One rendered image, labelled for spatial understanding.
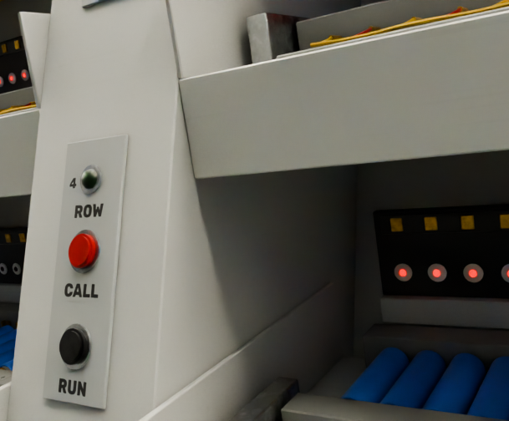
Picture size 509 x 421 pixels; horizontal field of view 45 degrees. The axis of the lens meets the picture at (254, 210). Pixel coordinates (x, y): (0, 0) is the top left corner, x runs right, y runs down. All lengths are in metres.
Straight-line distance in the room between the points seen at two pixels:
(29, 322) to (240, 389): 0.11
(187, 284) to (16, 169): 0.14
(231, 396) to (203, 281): 0.06
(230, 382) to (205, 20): 0.17
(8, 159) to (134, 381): 0.16
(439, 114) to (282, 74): 0.06
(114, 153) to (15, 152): 0.09
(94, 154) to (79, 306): 0.07
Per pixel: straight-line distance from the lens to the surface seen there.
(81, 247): 0.29
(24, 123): 0.36
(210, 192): 0.29
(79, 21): 0.34
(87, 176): 0.29
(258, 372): 0.32
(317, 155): 0.24
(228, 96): 0.26
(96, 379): 0.28
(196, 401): 0.28
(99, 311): 0.28
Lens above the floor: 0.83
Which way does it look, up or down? 9 degrees up
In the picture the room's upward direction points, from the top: 3 degrees clockwise
